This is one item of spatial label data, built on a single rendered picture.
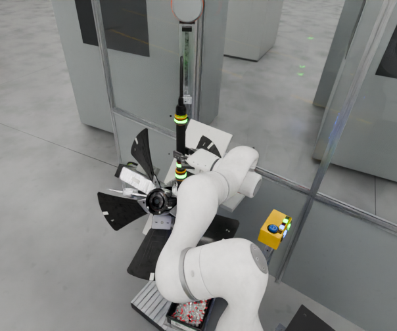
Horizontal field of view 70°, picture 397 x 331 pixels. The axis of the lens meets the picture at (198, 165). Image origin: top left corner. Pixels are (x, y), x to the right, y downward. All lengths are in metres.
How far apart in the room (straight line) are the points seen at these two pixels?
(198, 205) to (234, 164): 0.29
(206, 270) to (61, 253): 2.31
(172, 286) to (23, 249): 2.43
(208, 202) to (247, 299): 0.19
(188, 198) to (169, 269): 0.14
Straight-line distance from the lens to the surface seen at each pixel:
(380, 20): 1.42
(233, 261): 0.53
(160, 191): 1.26
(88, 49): 3.68
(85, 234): 2.84
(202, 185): 0.60
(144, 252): 1.35
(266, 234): 1.42
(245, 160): 0.85
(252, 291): 0.55
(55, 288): 2.61
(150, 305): 2.29
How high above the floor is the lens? 2.13
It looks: 38 degrees down
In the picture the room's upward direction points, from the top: 3 degrees clockwise
